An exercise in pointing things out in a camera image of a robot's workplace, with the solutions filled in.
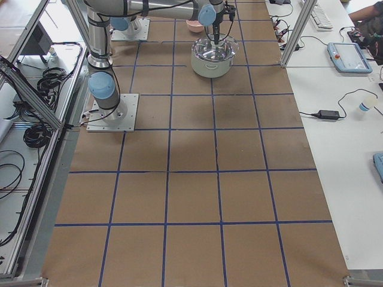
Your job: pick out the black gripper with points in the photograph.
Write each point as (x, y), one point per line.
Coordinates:
(215, 30)

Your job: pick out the glass pot lid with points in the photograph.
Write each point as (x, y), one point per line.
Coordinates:
(207, 50)

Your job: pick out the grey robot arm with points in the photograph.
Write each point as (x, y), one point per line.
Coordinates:
(103, 84)
(130, 25)

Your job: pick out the light green cooking pot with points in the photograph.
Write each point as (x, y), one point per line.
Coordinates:
(210, 69)

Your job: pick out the pink bowl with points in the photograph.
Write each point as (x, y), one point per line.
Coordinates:
(194, 26)

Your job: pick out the white keyboard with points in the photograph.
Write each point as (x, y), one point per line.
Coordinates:
(320, 20)

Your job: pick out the blue teach pendant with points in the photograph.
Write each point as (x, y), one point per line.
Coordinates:
(348, 58)

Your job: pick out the black power brick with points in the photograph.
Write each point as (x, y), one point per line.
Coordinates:
(327, 115)

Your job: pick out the paper cup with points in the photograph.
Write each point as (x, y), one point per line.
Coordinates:
(368, 103)

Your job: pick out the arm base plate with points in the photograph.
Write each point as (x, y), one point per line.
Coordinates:
(121, 120)
(118, 36)

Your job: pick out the aluminium frame post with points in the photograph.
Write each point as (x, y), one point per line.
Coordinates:
(297, 31)

